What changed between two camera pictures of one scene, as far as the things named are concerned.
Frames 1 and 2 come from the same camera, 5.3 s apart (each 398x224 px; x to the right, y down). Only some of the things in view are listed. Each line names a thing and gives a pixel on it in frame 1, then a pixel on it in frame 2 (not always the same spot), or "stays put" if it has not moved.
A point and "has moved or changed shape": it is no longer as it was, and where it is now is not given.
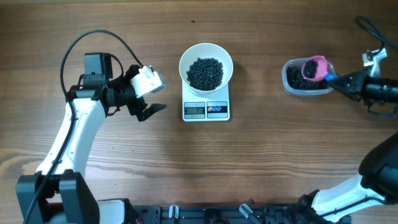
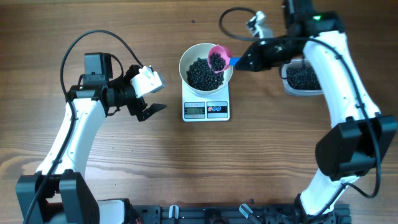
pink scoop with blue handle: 321,72 has moved or changed shape
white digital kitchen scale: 197,108 stays put
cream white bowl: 204,51 stays put
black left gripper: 139,104 stays put
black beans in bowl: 205,74 stays put
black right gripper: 357,89 -> 260,61
